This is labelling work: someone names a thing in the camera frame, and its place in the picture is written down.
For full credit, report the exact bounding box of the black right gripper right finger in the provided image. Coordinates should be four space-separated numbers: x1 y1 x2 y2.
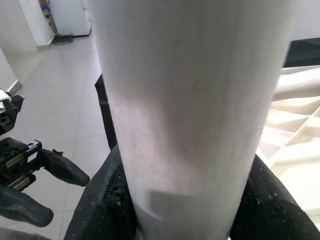
228 152 320 240

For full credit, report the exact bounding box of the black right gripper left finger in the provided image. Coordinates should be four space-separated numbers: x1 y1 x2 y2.
64 144 141 240

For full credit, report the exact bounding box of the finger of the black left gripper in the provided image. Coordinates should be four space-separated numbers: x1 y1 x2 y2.
40 148 91 187
0 186 55 228

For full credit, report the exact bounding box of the white plastic table leg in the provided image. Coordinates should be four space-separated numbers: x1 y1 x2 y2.
88 0 299 240

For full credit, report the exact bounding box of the cream plastic children table top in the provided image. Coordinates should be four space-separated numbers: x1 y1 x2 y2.
254 66 320 218

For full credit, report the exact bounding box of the white appliance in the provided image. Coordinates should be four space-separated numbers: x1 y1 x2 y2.
49 0 92 36

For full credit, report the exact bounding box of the black table cloth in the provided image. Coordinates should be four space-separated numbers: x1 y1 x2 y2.
94 37 320 152

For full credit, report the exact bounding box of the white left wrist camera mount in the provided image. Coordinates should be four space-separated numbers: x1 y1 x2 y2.
0 88 13 115

